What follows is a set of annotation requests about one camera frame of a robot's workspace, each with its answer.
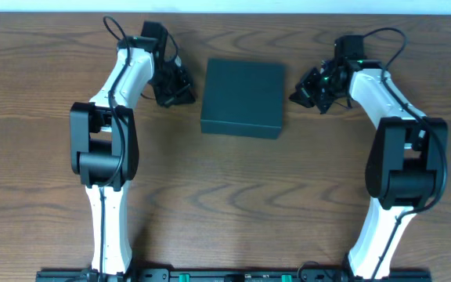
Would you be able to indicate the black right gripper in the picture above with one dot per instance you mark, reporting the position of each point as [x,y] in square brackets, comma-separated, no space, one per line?
[319,88]

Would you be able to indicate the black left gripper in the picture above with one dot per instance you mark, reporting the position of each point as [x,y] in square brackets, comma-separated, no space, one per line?
[173,84]

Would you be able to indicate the black gift box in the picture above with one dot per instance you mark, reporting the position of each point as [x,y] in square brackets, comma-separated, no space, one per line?
[243,98]

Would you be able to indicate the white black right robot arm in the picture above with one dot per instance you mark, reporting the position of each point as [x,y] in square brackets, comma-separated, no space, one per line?
[406,171]

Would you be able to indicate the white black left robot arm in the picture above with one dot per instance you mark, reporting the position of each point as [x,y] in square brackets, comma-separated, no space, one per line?
[104,149]

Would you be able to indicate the black mounting rail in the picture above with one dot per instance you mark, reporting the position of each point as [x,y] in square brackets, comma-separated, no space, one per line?
[166,275]

